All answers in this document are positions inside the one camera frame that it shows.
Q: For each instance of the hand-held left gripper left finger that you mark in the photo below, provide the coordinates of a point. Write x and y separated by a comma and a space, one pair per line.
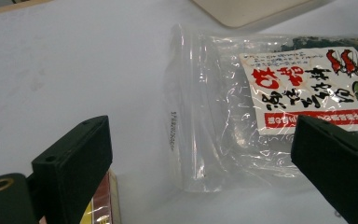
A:
74, 161

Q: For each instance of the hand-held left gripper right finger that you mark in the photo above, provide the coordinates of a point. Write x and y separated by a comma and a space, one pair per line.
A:
338, 168

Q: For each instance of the clear plastic seaweed bag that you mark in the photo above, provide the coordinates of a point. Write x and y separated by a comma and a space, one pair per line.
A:
217, 124

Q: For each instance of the red and yellow snack packet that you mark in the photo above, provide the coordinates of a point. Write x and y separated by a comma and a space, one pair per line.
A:
104, 200

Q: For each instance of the beige plastic tray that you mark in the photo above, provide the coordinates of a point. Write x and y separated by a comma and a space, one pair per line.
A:
245, 11

